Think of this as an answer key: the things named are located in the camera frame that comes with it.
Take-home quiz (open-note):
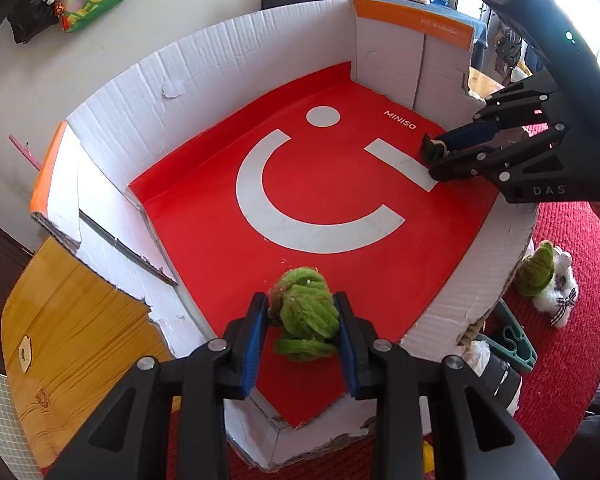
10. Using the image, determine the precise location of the dark haired doll figurine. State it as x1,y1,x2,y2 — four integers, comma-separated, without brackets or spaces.
420,120,498,166

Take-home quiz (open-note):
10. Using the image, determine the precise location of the teal plastic clip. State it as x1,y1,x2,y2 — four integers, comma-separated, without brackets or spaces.
477,299,538,374

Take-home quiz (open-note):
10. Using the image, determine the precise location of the white fluffy plush toy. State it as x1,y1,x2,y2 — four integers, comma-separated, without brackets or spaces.
532,247,579,328

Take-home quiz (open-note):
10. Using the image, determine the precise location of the green yarn ball toy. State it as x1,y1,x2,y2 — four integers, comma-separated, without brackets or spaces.
268,266,340,362

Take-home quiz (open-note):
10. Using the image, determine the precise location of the black white roll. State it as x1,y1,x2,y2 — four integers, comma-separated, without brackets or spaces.
462,340,522,416

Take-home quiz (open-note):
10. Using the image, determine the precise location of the red woven mat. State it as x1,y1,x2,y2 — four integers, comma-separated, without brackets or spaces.
135,122,600,462

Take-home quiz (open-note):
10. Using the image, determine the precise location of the white orange cardboard box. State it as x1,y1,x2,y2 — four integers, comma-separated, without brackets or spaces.
29,0,540,472

